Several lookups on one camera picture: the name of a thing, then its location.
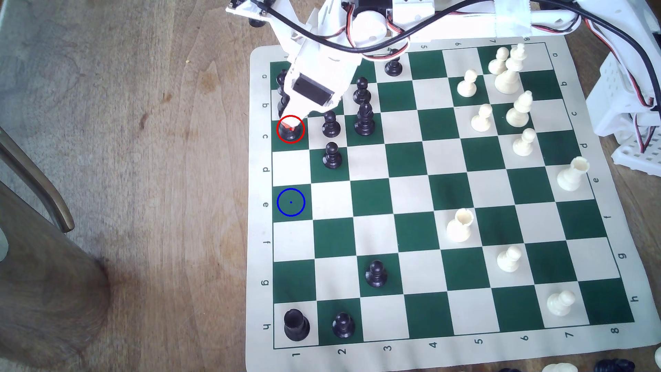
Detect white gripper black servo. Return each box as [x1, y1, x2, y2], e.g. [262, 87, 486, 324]
[281, 48, 365, 130]

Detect wide-based black chess piece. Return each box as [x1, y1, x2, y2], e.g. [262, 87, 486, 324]
[279, 123, 304, 143]

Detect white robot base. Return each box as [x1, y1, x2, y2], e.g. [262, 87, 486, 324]
[576, 0, 661, 177]

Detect black chess bishop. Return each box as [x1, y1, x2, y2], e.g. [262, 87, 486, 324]
[354, 102, 376, 137]

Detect white chess pawn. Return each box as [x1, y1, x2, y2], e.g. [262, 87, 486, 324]
[488, 46, 509, 76]
[547, 290, 576, 317]
[497, 245, 523, 273]
[457, 69, 478, 98]
[512, 128, 537, 157]
[471, 103, 494, 132]

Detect green and white chess mat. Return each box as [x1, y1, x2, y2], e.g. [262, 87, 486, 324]
[244, 37, 661, 372]

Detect white chess rook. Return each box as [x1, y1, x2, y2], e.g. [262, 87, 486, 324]
[557, 156, 590, 192]
[446, 208, 475, 244]

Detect black chess rook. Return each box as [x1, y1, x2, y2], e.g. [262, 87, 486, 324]
[283, 309, 311, 342]

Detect white chess bishop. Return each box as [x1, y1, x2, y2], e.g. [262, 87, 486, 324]
[505, 91, 534, 128]

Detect white king b7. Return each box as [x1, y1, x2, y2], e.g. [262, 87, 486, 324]
[494, 43, 528, 95]

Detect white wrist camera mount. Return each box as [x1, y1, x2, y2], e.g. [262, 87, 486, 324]
[225, 0, 274, 28]

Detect red black white servo wires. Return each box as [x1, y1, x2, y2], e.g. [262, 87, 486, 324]
[346, 5, 411, 59]
[581, 18, 661, 153]

